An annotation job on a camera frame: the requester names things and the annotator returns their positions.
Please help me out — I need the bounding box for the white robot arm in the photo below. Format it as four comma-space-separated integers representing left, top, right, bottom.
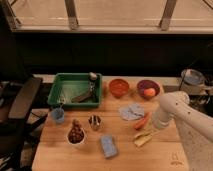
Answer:
151, 91, 213, 142

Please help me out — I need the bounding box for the orange carrot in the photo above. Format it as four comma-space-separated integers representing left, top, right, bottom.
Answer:
134, 112, 151, 130

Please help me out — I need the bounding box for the light blue cloth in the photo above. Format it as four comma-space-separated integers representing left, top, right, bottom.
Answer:
119, 103, 145, 121

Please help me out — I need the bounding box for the orange fruit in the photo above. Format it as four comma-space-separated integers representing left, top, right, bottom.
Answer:
144, 88, 156, 98

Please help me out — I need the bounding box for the purple bowl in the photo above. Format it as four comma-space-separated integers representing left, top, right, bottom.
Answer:
137, 80, 160, 99

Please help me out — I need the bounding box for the blue sponge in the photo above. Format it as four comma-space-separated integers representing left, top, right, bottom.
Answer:
100, 135, 118, 158

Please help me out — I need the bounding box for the orange bowl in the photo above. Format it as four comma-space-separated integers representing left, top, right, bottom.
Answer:
109, 79, 129, 98

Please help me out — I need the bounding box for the metal cup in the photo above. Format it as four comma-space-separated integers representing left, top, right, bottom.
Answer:
89, 115, 101, 131

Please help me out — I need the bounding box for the metal pot with lid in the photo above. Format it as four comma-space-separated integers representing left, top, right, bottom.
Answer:
179, 69, 205, 95

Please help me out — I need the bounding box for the white bowl with grapes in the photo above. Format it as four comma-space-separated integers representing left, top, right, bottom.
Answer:
67, 119, 86, 148

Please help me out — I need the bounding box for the dark spatula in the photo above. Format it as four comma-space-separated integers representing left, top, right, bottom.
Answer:
72, 72, 98, 103

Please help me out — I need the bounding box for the green plastic tray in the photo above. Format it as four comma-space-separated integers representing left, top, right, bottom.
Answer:
47, 73, 102, 108

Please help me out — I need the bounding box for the blue cup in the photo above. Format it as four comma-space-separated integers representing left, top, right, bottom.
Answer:
51, 108, 64, 124

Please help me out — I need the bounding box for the black chair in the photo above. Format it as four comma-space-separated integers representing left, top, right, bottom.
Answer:
0, 77, 46, 171

